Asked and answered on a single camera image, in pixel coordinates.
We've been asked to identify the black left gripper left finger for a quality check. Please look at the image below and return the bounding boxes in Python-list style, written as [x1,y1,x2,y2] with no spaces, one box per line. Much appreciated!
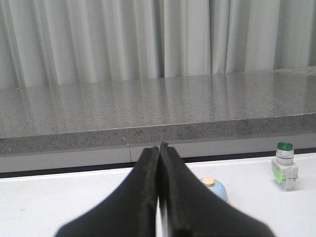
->
[56,147,159,237]

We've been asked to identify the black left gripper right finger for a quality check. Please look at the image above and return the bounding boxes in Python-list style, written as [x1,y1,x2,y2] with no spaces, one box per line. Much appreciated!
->
[159,142,274,237]

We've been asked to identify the blue and cream call bell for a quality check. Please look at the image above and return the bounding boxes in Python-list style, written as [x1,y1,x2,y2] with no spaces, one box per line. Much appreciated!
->
[200,176,228,201]

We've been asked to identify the grey stone ledge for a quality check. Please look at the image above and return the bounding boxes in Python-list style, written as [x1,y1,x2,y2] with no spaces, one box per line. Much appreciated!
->
[0,67,316,155]

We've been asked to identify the grey curtain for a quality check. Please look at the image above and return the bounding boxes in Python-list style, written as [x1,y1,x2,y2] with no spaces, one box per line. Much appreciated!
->
[0,0,316,89]

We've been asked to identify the green pushbutton switch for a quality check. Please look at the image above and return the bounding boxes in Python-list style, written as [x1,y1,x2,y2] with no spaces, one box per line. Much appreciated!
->
[272,142,299,191]

